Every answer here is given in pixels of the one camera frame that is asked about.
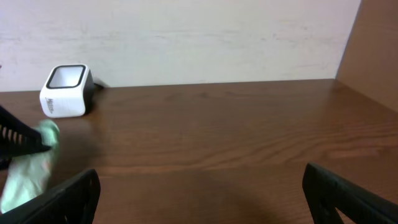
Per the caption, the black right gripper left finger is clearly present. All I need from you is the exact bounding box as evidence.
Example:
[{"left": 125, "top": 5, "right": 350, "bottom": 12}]
[{"left": 1, "top": 169, "right": 101, "bottom": 224}]

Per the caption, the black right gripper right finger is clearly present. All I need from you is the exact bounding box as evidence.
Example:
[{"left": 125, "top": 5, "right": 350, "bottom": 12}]
[{"left": 302, "top": 163, "right": 397, "bottom": 224}]

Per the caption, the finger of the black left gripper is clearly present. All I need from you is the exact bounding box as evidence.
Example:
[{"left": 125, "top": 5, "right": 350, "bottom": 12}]
[{"left": 1, "top": 107, "right": 50, "bottom": 170}]

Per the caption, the light green packet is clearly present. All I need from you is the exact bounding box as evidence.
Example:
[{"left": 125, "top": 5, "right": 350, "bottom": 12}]
[{"left": 1, "top": 119, "right": 60, "bottom": 213}]

